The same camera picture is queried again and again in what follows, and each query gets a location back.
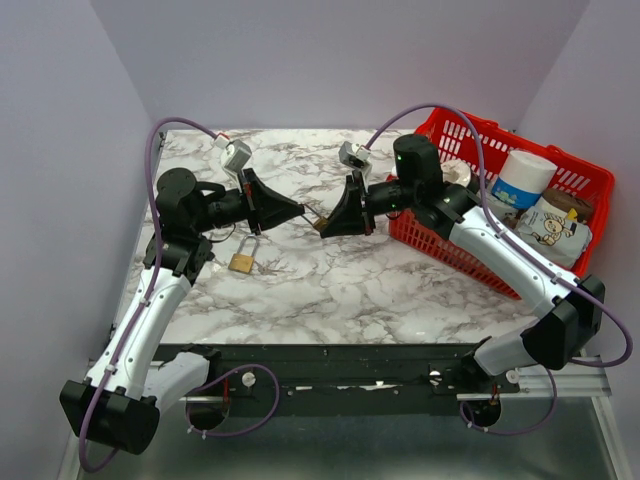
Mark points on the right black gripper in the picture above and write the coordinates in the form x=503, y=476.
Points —
x=349, y=214

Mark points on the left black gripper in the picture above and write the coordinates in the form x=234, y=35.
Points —
x=271, y=208

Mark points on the small brass padlock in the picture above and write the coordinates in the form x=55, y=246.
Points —
x=314, y=218

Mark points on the large brass padlock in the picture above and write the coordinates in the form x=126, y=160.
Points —
x=242, y=260

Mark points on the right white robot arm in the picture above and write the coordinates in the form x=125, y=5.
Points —
x=568, y=309

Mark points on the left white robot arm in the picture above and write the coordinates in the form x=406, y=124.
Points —
x=121, y=400

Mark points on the white round lid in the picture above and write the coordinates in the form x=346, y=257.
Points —
x=457, y=172

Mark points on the white toilet paper roll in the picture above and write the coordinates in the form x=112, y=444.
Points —
x=523, y=178

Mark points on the white printed bag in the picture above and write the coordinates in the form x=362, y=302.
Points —
x=550, y=232

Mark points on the brown round container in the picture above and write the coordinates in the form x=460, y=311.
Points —
x=574, y=207

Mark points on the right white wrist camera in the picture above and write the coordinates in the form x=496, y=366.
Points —
x=356, y=157

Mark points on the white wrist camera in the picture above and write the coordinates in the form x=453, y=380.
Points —
x=356, y=157
x=235, y=154

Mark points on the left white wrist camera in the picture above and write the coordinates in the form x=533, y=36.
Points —
x=235, y=154

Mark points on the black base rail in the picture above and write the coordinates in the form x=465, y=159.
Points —
x=352, y=380

